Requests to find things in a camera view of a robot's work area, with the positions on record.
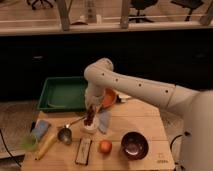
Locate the metal ladle spoon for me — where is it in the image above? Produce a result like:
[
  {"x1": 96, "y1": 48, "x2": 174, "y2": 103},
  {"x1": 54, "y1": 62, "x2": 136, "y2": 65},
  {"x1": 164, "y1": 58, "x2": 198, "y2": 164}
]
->
[{"x1": 57, "y1": 116, "x2": 85, "y2": 145}]

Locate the dark brown bowl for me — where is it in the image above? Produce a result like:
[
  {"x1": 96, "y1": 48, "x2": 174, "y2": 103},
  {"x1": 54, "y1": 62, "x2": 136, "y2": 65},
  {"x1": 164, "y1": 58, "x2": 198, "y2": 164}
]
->
[{"x1": 121, "y1": 132, "x2": 149, "y2": 160}]

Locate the orange fruit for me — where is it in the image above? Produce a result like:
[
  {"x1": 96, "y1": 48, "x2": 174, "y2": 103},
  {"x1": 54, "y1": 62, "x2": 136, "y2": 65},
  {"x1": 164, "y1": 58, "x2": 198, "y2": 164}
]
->
[{"x1": 99, "y1": 140, "x2": 112, "y2": 154}]

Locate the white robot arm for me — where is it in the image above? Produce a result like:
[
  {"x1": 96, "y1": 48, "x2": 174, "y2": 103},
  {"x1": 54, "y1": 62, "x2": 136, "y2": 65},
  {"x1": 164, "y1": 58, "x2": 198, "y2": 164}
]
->
[{"x1": 84, "y1": 58, "x2": 213, "y2": 171}]

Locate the light blue cloth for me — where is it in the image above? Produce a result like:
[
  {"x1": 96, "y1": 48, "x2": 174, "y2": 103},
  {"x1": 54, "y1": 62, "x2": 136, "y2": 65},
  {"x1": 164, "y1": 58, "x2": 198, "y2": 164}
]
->
[{"x1": 98, "y1": 111, "x2": 110, "y2": 134}]

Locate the blue sponge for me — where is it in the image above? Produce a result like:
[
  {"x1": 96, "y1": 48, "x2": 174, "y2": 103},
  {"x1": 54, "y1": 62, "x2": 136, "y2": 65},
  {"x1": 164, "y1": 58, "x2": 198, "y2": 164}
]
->
[{"x1": 32, "y1": 120, "x2": 51, "y2": 141}]

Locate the office chair right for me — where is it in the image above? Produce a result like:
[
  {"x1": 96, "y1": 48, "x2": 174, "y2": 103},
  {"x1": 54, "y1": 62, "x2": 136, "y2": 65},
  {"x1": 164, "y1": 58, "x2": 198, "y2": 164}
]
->
[{"x1": 171, "y1": 0, "x2": 204, "y2": 21}]

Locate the green plastic tray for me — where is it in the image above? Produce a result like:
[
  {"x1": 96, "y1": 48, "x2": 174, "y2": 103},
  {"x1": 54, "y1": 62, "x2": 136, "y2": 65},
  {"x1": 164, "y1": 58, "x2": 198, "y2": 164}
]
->
[{"x1": 38, "y1": 77, "x2": 87, "y2": 113}]

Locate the office chair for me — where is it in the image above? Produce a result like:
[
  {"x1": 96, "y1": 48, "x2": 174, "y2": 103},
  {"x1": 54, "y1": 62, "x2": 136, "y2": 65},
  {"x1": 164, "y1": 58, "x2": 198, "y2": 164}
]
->
[
  {"x1": 26, "y1": 0, "x2": 53, "y2": 10},
  {"x1": 171, "y1": 0, "x2": 204, "y2": 21},
  {"x1": 129, "y1": 0, "x2": 158, "y2": 23}
]

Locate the black cable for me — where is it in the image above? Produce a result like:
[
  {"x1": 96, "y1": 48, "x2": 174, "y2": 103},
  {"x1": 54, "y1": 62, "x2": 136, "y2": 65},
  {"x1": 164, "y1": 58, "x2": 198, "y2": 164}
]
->
[
  {"x1": 0, "y1": 128, "x2": 22, "y2": 168},
  {"x1": 169, "y1": 131, "x2": 191, "y2": 171}
]

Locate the orange bowl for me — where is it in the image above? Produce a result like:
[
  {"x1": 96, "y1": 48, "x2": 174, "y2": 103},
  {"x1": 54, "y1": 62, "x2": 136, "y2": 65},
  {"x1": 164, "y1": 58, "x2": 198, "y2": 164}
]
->
[{"x1": 102, "y1": 89, "x2": 117, "y2": 109}]

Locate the black cable right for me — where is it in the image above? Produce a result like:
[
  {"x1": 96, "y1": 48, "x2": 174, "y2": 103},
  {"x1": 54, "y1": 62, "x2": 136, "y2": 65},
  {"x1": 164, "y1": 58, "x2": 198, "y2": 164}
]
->
[{"x1": 169, "y1": 131, "x2": 191, "y2": 171}]

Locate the green plastic cup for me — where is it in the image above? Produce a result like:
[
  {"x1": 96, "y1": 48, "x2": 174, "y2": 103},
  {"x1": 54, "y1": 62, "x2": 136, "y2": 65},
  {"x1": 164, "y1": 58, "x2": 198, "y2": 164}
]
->
[{"x1": 21, "y1": 134, "x2": 38, "y2": 151}]

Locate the black rectangular box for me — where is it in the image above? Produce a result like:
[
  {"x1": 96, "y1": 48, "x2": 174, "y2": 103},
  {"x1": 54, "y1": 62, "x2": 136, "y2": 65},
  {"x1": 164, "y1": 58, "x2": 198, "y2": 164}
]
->
[{"x1": 75, "y1": 138, "x2": 92, "y2": 165}]

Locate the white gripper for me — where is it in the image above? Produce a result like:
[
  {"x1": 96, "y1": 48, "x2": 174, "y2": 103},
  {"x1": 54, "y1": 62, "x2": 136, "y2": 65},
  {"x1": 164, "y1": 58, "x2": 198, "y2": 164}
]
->
[{"x1": 85, "y1": 86, "x2": 105, "y2": 109}]

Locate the office chair centre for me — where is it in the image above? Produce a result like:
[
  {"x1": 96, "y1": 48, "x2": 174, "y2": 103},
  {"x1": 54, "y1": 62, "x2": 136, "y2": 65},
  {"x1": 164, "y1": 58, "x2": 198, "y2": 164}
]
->
[{"x1": 129, "y1": 0, "x2": 158, "y2": 23}]

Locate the black cable left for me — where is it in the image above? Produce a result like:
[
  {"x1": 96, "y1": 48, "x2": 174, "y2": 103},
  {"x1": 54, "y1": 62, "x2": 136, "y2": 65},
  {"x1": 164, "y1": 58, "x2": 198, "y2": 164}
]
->
[{"x1": 0, "y1": 128, "x2": 22, "y2": 168}]

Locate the dark purple grapes bunch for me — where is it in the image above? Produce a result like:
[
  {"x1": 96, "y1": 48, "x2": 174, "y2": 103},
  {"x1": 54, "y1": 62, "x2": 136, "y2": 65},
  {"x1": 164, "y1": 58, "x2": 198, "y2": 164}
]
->
[{"x1": 84, "y1": 105, "x2": 96, "y2": 126}]

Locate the yellow banana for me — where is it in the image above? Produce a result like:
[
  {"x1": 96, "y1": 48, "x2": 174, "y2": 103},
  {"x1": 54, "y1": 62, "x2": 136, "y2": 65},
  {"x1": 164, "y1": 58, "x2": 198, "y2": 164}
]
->
[{"x1": 35, "y1": 134, "x2": 57, "y2": 160}]

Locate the office chair left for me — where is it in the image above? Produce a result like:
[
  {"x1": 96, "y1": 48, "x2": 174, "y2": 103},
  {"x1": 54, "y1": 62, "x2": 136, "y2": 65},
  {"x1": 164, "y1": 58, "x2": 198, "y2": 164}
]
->
[{"x1": 26, "y1": 0, "x2": 53, "y2": 10}]

